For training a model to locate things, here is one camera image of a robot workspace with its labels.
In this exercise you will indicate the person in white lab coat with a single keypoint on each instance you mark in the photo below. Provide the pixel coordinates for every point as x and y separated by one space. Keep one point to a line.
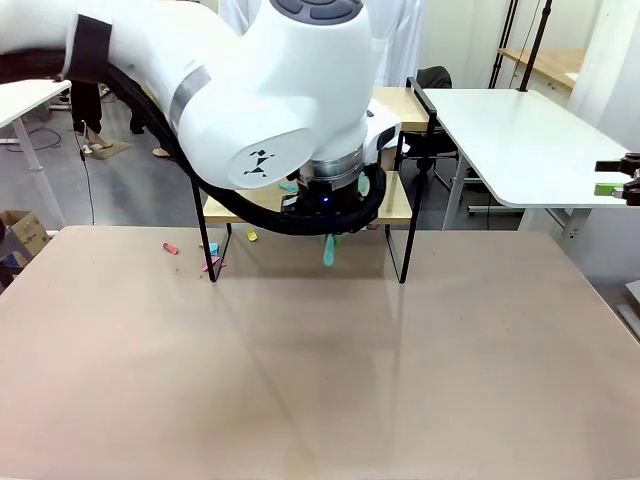
397 40

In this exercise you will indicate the person in dark clothes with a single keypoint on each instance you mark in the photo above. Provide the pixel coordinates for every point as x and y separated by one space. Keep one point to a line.
87 110

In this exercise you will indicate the teal paper scrap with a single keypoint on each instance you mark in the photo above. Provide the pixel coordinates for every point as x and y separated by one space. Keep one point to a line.
214 247
288 188

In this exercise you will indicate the two-tier wood metal shelf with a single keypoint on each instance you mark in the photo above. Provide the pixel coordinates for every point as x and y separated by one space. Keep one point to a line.
395 200

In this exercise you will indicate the magenta paper scrap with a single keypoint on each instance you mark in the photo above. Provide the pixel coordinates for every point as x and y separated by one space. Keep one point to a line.
209 265

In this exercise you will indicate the white fabric curtain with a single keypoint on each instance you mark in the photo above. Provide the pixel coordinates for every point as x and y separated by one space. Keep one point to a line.
610 60

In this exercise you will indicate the black tripod stand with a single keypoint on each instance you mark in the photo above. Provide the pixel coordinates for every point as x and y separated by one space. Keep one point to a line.
504 45

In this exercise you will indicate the black office chair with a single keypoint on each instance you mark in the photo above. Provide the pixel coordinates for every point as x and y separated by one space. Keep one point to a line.
435 77

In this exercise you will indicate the black stand pole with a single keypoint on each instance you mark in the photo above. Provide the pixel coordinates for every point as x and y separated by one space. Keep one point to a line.
535 45

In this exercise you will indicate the beige floor mat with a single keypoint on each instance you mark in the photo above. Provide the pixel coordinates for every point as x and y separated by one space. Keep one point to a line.
114 150

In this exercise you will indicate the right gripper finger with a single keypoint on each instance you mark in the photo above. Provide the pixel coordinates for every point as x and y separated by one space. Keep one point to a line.
607 190
607 167

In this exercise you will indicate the large white side table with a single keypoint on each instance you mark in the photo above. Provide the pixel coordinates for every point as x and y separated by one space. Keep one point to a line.
515 135

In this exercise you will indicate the grey metal floor base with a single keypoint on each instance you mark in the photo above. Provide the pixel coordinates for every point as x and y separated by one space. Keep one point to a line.
634 290

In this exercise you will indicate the cardboard box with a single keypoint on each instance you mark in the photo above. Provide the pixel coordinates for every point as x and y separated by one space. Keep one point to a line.
25 230

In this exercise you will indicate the wooden background desk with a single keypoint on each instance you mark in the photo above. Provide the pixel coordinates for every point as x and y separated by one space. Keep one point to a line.
550 62

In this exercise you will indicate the salmon paper scrap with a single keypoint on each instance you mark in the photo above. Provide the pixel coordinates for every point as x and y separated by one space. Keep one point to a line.
170 248

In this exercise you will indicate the yellow paper scrap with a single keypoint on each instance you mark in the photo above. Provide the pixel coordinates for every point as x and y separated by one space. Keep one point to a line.
251 234

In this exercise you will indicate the teal microfiber duster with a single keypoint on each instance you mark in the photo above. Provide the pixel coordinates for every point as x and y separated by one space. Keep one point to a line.
328 255

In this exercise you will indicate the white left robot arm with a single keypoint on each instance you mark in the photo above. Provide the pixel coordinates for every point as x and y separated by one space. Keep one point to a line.
250 100

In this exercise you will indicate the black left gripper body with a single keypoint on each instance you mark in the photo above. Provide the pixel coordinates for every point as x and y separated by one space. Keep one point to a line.
312 204

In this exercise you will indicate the small white side table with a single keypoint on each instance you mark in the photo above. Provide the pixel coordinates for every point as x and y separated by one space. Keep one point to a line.
30 95

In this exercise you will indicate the person's left hand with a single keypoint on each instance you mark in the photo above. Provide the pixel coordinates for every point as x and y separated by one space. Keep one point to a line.
386 157

